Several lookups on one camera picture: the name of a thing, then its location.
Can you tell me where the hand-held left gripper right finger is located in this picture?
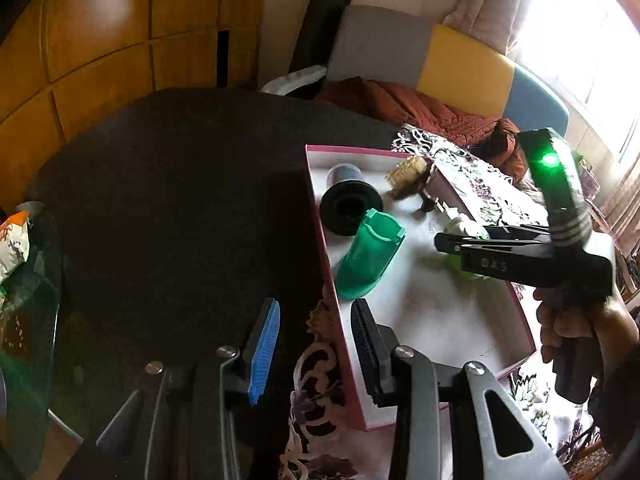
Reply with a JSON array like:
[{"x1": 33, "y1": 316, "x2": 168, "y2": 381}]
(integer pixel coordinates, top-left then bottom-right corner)
[{"x1": 350, "y1": 298, "x2": 571, "y2": 480}]

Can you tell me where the grey yellow blue headboard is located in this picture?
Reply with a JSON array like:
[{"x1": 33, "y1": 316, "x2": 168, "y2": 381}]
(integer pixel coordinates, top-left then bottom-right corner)
[{"x1": 325, "y1": 5, "x2": 570, "y2": 136}]

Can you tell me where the brown woven mat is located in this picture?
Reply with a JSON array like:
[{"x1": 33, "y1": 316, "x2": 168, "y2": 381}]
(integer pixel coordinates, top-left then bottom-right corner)
[{"x1": 567, "y1": 440, "x2": 618, "y2": 480}]

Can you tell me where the green plastic holder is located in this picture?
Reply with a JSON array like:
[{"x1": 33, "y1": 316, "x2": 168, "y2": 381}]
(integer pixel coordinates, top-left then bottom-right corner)
[{"x1": 334, "y1": 208, "x2": 407, "y2": 301}]

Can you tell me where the bright window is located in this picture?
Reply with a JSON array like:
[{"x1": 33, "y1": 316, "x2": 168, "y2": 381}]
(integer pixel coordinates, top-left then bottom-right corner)
[{"x1": 520, "y1": 0, "x2": 640, "y2": 161}]

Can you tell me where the black rolled mat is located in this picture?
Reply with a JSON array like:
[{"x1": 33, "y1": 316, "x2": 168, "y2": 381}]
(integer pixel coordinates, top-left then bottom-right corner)
[{"x1": 290, "y1": 0, "x2": 353, "y2": 98}]

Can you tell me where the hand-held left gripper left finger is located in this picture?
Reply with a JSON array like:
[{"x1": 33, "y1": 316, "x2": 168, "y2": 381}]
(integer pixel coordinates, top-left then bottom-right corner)
[{"x1": 95, "y1": 298, "x2": 282, "y2": 480}]

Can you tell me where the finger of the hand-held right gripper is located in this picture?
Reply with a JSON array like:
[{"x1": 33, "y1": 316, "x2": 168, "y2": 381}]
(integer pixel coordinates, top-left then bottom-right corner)
[
  {"x1": 434, "y1": 232, "x2": 550, "y2": 281},
  {"x1": 481, "y1": 224, "x2": 551, "y2": 242}
]

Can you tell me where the person's right forearm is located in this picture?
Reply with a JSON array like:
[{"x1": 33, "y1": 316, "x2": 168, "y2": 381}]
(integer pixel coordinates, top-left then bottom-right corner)
[{"x1": 587, "y1": 355, "x2": 640, "y2": 466}]

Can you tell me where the pink-edged white cardboard box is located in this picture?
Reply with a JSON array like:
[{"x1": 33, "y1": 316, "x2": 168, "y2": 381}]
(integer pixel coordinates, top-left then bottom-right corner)
[{"x1": 305, "y1": 144, "x2": 546, "y2": 432}]

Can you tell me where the black tape roll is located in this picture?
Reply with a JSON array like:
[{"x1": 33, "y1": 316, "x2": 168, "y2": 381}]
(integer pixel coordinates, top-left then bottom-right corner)
[{"x1": 320, "y1": 162, "x2": 385, "y2": 236}]

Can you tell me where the brown pinecone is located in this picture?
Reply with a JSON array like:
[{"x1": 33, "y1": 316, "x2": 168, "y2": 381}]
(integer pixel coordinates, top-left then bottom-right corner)
[{"x1": 385, "y1": 155, "x2": 431, "y2": 198}]

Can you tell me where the green glass table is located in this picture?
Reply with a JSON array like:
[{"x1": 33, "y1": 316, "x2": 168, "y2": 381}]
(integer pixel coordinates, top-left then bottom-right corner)
[{"x1": 0, "y1": 205, "x2": 63, "y2": 476}]

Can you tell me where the wooden wardrobe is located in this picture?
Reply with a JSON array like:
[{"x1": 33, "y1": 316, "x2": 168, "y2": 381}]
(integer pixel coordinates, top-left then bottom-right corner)
[{"x1": 0, "y1": 0, "x2": 271, "y2": 211}]

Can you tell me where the white orange snack bag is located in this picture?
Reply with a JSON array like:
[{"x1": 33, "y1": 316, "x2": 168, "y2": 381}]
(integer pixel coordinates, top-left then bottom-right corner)
[{"x1": 0, "y1": 210, "x2": 31, "y2": 281}]

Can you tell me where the rust brown quilt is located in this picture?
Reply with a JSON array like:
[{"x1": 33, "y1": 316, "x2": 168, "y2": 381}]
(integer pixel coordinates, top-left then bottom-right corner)
[{"x1": 315, "y1": 76, "x2": 531, "y2": 181}]

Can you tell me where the beige curtain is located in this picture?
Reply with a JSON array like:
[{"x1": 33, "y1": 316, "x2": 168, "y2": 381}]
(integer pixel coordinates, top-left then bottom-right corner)
[
  {"x1": 595, "y1": 160, "x2": 640, "y2": 261},
  {"x1": 442, "y1": 0, "x2": 556, "y2": 46}
]

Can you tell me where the black wardrobe handle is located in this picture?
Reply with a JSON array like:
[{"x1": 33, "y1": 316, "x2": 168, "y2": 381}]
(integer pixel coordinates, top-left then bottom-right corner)
[{"x1": 217, "y1": 30, "x2": 230, "y2": 88}]

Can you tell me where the light green plastic piece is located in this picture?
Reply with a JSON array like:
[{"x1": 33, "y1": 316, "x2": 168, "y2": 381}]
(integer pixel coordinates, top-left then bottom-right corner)
[{"x1": 442, "y1": 247, "x2": 501, "y2": 283}]

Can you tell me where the white floral embroidered tablecloth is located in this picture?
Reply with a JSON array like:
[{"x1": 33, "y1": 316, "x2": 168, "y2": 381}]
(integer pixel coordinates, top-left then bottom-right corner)
[{"x1": 277, "y1": 124, "x2": 621, "y2": 480}]

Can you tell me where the person's right hand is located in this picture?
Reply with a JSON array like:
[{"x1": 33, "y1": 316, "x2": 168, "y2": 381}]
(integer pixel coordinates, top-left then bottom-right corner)
[{"x1": 534, "y1": 286, "x2": 640, "y2": 376}]

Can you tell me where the purple patterned box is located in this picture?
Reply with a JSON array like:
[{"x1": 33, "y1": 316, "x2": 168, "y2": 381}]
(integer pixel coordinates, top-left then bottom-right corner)
[{"x1": 577, "y1": 157, "x2": 601, "y2": 198}]

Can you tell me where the white cloth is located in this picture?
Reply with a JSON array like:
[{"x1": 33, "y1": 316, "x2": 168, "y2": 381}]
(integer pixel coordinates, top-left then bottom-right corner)
[{"x1": 259, "y1": 65, "x2": 327, "y2": 97}]

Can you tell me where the white plug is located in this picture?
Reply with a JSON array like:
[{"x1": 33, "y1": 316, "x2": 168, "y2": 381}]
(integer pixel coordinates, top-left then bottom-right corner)
[{"x1": 435, "y1": 200, "x2": 488, "y2": 241}]

